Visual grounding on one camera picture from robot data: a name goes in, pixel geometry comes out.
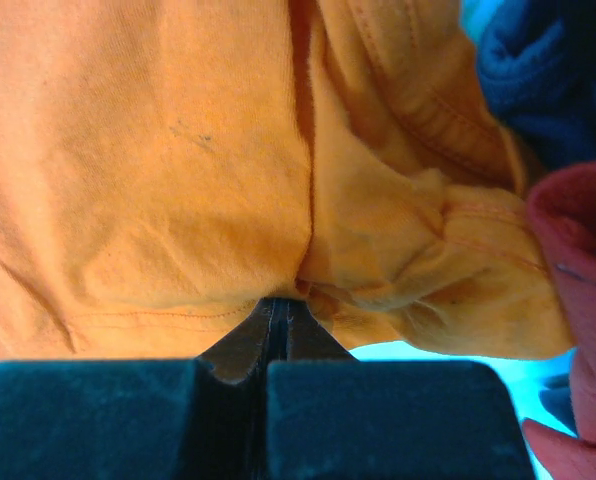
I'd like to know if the orange t shirt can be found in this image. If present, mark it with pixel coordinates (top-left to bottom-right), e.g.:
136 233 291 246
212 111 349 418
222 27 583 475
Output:
0 1 574 360

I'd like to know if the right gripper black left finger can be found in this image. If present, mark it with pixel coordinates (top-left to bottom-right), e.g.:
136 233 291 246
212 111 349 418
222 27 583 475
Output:
0 300 278 479

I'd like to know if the grey blue t shirt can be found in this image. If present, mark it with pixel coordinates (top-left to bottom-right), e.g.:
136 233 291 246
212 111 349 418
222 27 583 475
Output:
477 0 596 170

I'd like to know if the magenta t shirt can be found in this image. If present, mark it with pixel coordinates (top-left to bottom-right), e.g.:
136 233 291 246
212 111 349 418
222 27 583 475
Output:
522 161 596 479

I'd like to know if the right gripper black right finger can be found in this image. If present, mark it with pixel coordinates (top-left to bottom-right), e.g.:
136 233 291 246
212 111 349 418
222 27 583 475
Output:
265 300 533 479

